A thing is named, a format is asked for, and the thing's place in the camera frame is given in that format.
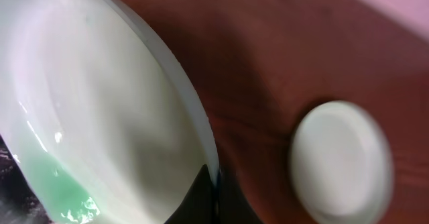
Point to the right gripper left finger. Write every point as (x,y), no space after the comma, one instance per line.
(196,208)

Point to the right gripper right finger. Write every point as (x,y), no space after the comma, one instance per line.
(233,207)

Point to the mint plate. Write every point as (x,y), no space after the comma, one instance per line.
(340,165)
(97,112)

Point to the black round tray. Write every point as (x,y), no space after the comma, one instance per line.
(19,205)

